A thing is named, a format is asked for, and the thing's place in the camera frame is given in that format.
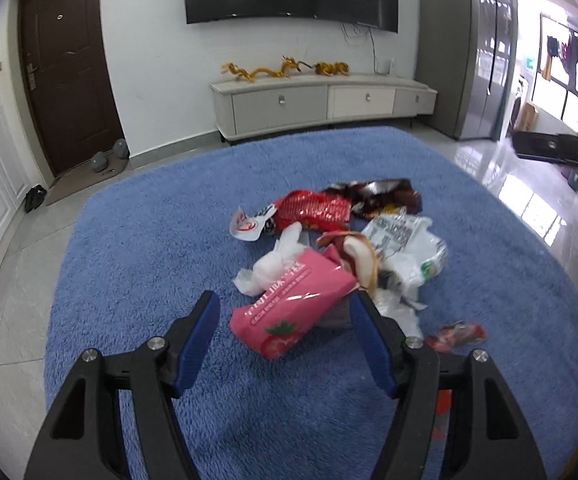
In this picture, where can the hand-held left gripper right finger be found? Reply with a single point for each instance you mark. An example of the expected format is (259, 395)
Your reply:
(369, 345)

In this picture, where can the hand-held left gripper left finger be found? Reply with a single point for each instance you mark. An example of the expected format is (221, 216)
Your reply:
(199, 345)

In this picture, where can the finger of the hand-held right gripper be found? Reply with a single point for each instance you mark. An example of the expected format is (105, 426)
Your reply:
(544, 146)

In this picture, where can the clear plastic wrapper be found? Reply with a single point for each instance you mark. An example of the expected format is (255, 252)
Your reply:
(399, 310)

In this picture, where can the small red candy wrapper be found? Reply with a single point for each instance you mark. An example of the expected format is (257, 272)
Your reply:
(456, 336)

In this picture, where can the pink strawberry snack packet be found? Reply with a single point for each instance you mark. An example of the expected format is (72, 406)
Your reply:
(289, 305)

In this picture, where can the brown white bread wrapper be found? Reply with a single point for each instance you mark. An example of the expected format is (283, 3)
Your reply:
(354, 255)

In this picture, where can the white plastic bag green print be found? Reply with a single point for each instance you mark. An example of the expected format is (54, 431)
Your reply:
(426, 260)

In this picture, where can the black white printed wrapper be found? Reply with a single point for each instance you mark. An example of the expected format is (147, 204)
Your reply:
(394, 232)

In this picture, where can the white red-print wrapper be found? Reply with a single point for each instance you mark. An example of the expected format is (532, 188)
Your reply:
(246, 225)

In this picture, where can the red snack wrapper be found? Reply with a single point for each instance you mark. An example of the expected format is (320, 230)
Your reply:
(314, 207)

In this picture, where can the dark brown foil wrapper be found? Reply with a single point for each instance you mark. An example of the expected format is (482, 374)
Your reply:
(384, 195)

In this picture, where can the cardboard box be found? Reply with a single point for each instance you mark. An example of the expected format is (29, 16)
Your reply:
(525, 117)

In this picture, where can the balcony window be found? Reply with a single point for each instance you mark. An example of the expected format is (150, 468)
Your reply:
(554, 95)

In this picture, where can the hanging laundry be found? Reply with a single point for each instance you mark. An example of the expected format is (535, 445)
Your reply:
(551, 52)

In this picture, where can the blue fluffy blanket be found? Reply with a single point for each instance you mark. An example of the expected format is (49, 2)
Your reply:
(169, 240)

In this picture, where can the grey refrigerator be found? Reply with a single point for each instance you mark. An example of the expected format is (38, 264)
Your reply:
(449, 60)

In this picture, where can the brown doormat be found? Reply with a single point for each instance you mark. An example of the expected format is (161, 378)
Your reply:
(69, 185)

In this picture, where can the grey round object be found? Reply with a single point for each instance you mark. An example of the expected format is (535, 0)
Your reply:
(99, 162)
(120, 149)

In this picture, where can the black shoes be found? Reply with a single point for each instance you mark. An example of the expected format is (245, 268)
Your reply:
(35, 199)

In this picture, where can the short golden dragon ornament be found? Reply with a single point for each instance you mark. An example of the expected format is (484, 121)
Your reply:
(331, 68)

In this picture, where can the grey white television cabinet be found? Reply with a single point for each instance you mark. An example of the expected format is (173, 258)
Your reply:
(279, 110)

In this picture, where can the long golden dragon ornament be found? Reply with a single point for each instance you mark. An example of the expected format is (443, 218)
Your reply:
(269, 71)

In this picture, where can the dark brown door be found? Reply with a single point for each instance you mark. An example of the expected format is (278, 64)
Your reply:
(69, 85)

